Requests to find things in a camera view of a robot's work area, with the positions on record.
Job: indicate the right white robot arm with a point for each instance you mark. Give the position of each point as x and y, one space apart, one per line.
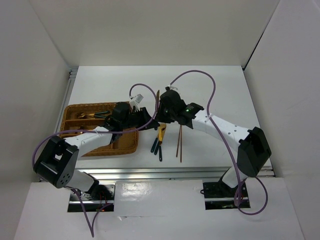
251 145

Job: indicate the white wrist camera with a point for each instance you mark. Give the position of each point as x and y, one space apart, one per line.
170 87
136 100

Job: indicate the copper chopstick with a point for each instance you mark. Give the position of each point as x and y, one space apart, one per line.
180 148
179 140

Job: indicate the wicker cutlery tray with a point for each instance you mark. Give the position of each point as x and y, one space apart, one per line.
126 144

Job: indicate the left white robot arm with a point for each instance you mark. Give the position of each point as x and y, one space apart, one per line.
56 163

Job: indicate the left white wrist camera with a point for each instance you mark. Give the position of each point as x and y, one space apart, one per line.
136 100

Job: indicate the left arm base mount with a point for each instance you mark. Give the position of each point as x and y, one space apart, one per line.
105 197

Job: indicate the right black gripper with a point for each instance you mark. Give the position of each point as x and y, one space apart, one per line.
160 117

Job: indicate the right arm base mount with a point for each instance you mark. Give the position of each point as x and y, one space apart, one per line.
218 196

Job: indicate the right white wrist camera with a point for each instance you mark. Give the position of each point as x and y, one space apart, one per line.
170 87

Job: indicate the aluminium table rail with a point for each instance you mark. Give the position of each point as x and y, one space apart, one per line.
155 174

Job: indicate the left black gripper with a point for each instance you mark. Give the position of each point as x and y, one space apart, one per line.
144 118

